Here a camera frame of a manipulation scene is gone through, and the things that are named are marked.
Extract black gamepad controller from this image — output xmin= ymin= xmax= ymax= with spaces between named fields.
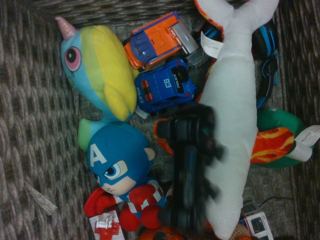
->
xmin=154 ymin=104 xmax=225 ymax=235

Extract grey woven wicker basket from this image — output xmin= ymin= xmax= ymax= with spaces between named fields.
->
xmin=0 ymin=0 xmax=320 ymax=240

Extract white paper basket tag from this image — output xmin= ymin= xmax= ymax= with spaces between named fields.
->
xmin=24 ymin=179 xmax=58 ymax=216

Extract blue toy police car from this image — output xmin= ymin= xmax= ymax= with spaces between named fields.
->
xmin=134 ymin=58 xmax=197 ymax=117

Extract Captain America plush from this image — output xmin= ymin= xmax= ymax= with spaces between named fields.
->
xmin=83 ymin=122 xmax=173 ymax=232

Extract white shark plush toy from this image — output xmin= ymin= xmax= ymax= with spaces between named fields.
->
xmin=152 ymin=0 xmax=295 ymax=240

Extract orange toy truck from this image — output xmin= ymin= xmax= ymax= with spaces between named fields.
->
xmin=122 ymin=10 xmax=203 ymax=72

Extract blue yellow narwhal plush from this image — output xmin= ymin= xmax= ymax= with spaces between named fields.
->
xmin=54 ymin=16 xmax=140 ymax=152

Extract green plush toy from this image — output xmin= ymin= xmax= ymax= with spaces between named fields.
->
xmin=256 ymin=108 xmax=315 ymax=169

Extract orange round toy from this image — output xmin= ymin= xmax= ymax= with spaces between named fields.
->
xmin=137 ymin=224 xmax=191 ymax=240

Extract black blue headphones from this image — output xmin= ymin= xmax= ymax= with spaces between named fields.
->
xmin=199 ymin=22 xmax=280 ymax=111

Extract red white packaged toy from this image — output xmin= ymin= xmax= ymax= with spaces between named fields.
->
xmin=89 ymin=209 xmax=126 ymax=240

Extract white toy ambulance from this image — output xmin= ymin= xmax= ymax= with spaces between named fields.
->
xmin=238 ymin=202 xmax=272 ymax=240

